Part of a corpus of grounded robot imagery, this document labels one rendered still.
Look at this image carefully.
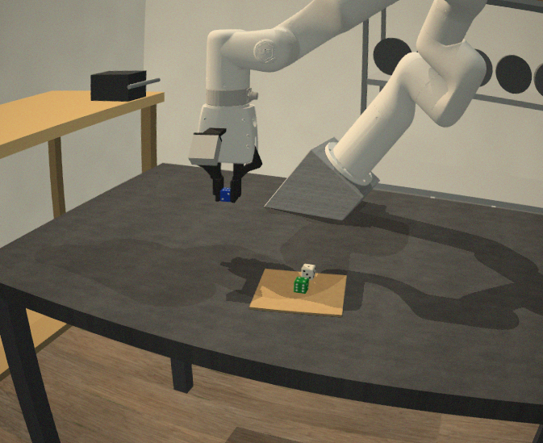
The green die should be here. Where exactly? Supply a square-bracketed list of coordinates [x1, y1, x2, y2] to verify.
[294, 277, 309, 294]

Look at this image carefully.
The blue die with white pips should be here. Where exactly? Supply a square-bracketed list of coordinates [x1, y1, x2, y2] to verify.
[220, 187, 231, 202]

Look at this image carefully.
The tan flat mat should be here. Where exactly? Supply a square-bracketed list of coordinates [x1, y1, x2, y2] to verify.
[249, 269, 347, 317]

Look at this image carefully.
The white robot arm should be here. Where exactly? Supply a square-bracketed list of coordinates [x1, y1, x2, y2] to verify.
[188, 0, 487, 186]

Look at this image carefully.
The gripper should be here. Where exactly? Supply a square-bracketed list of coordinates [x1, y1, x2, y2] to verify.
[198, 104, 262, 203]

